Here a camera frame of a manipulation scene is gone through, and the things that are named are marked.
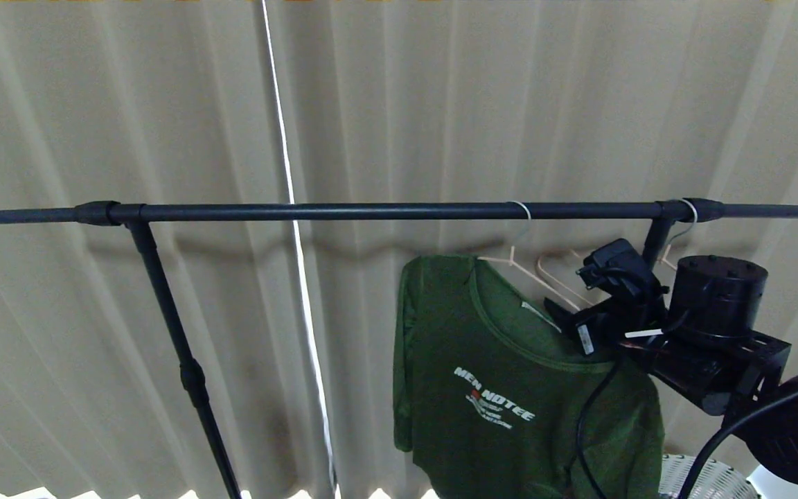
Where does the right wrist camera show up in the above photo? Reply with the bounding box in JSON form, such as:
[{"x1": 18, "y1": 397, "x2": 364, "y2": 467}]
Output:
[{"x1": 576, "y1": 238, "x2": 666, "y2": 309}]

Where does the beige curtain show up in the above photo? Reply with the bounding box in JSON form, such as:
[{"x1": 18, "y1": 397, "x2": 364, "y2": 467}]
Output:
[{"x1": 0, "y1": 0, "x2": 798, "y2": 499}]

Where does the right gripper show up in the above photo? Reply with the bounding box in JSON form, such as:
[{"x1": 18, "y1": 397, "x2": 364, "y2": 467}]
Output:
[{"x1": 544, "y1": 297, "x2": 627, "y2": 358}]

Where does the pink clothes hanger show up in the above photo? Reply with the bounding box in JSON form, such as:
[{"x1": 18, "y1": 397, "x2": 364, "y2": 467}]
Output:
[
  {"x1": 535, "y1": 199, "x2": 699, "y2": 310},
  {"x1": 478, "y1": 200, "x2": 584, "y2": 314}
]

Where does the white laundry basket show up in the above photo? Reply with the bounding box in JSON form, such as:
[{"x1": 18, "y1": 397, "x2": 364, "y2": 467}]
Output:
[{"x1": 658, "y1": 453, "x2": 761, "y2": 499}]

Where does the green printed shirt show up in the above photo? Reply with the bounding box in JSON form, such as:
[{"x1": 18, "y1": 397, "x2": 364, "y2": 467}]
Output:
[{"x1": 392, "y1": 254, "x2": 665, "y2": 499}]

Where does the black clothes rack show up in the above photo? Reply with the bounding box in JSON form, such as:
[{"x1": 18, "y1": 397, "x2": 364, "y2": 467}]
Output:
[{"x1": 0, "y1": 199, "x2": 798, "y2": 499}]

